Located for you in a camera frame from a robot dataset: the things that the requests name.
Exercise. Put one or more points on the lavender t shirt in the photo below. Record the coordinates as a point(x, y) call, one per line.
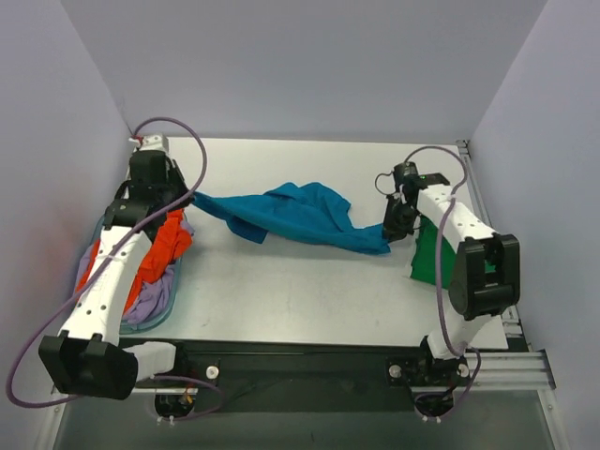
point(150, 300)

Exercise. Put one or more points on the green folded t shirt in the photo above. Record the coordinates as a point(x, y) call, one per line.
point(423, 261)

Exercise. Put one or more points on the orange t shirt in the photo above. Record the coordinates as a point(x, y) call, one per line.
point(161, 248)

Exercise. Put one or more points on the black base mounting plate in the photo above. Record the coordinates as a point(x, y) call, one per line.
point(254, 377)

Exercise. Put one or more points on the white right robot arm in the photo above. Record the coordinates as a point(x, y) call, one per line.
point(476, 269)

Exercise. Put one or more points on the clear blue plastic bin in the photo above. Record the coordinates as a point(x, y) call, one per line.
point(154, 304)

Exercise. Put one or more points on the aluminium frame rail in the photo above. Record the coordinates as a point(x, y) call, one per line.
point(518, 371)

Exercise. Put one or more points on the teal blue t shirt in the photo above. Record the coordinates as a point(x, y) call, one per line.
point(311, 214)

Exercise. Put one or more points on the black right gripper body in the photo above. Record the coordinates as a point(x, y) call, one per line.
point(395, 221)

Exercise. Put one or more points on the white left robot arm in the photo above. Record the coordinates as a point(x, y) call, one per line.
point(127, 283)

